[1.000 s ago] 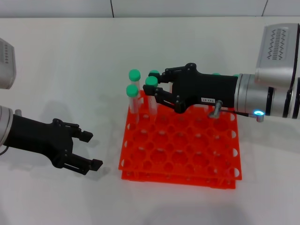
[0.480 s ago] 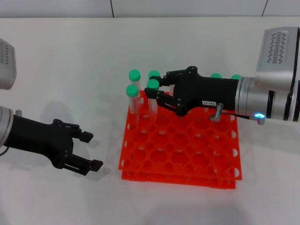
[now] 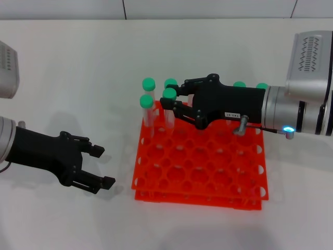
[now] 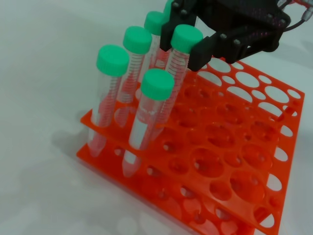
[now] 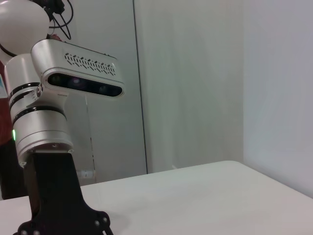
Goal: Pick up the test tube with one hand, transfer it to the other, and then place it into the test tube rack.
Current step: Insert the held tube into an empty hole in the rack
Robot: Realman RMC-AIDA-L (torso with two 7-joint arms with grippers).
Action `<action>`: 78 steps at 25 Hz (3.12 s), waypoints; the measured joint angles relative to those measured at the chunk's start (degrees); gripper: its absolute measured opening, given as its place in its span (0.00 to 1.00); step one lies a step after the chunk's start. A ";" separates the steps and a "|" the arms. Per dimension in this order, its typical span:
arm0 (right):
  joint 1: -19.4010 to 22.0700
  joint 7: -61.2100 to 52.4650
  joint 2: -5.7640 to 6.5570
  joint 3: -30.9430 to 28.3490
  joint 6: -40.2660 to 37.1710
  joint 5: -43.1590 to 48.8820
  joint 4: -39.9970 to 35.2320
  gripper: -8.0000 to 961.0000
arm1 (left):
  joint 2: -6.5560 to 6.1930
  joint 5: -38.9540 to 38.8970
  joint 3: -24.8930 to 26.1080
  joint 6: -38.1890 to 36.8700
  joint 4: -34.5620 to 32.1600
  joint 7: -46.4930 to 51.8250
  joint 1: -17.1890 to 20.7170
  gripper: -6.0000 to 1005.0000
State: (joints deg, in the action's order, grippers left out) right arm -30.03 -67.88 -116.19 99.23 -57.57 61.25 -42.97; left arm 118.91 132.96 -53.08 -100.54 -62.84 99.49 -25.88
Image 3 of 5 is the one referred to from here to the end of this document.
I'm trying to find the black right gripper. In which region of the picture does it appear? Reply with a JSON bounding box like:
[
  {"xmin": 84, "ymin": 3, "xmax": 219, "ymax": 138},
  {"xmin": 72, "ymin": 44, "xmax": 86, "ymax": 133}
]
[{"xmin": 159, "ymin": 73, "xmax": 266, "ymax": 131}]

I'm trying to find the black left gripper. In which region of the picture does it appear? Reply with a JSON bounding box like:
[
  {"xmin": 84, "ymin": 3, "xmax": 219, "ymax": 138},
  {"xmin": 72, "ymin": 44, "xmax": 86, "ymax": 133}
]
[{"xmin": 5, "ymin": 126, "xmax": 116, "ymax": 195}]

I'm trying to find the clear graduated tube green cap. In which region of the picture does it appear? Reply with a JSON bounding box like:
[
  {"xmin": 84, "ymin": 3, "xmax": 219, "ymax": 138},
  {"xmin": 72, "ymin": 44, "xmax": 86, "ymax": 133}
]
[{"xmin": 161, "ymin": 87, "xmax": 178, "ymax": 134}]

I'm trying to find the orange plastic test tube rack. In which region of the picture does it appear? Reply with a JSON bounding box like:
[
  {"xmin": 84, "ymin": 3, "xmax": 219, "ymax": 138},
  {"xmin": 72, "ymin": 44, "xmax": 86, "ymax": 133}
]
[{"xmin": 131, "ymin": 100, "xmax": 270, "ymax": 211}]

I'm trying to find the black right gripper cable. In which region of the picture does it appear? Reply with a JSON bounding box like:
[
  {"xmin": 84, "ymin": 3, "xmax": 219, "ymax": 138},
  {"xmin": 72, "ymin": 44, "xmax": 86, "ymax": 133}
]
[{"xmin": 232, "ymin": 115, "xmax": 297, "ymax": 141}]

